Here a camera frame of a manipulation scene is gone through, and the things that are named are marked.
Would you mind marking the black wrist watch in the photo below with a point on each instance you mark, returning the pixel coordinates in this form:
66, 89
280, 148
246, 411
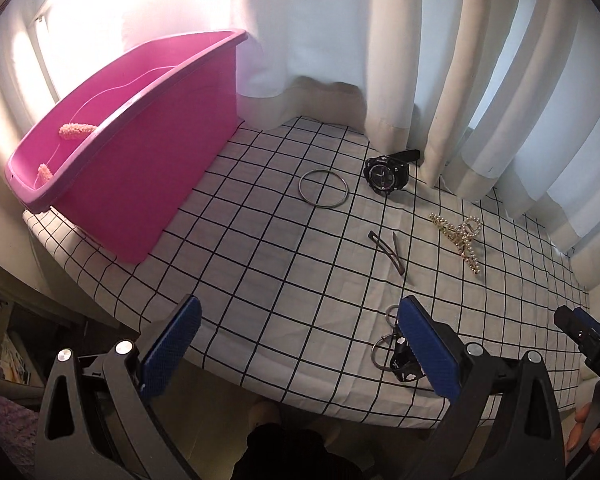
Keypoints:
386, 174

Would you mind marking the dark metal hair clip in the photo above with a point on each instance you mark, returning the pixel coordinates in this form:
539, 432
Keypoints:
386, 254

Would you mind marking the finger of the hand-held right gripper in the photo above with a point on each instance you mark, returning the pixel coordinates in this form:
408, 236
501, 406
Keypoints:
566, 322
590, 321

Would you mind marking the purple knitted blanket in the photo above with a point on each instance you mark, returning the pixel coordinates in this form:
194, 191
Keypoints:
5, 430

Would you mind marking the cream curtain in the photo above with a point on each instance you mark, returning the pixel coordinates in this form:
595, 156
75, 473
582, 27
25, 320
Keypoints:
480, 85

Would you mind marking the white sheer curtain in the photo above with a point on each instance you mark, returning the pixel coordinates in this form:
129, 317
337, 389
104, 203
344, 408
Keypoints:
305, 25

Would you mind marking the checked white tablecloth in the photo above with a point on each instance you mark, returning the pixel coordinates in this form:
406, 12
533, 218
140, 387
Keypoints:
280, 270

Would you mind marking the person's right hand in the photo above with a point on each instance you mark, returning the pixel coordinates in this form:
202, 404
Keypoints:
580, 430

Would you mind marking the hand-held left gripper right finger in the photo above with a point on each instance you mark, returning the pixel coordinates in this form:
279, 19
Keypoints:
425, 350

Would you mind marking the silver metal bangle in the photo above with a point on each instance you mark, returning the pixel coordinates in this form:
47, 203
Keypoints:
301, 187
347, 191

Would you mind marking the colourful printed papers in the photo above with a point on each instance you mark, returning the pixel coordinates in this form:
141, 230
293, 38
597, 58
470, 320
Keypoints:
0, 330

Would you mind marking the pearl hair claw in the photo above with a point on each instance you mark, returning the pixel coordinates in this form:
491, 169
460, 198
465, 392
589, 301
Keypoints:
461, 236

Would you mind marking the pink fuzzy hair clip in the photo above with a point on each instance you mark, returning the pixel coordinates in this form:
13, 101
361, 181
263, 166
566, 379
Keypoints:
44, 172
77, 129

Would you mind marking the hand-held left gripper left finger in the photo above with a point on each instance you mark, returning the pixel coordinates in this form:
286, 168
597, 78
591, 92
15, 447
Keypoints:
172, 345

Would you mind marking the pink plastic bin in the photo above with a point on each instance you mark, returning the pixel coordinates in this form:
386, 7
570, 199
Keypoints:
145, 175

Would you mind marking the dark cloth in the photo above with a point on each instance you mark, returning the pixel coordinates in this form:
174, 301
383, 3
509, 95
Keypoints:
280, 452

